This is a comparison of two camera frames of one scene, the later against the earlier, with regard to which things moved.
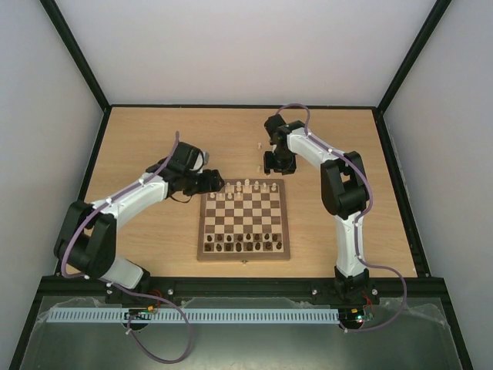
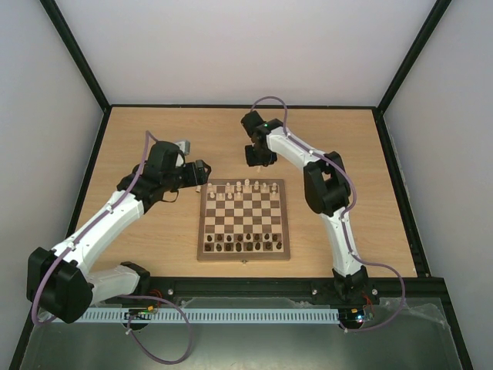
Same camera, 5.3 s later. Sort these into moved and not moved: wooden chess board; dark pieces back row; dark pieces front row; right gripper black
Moved: right gripper black
Not moved: dark pieces back row; dark pieces front row; wooden chess board
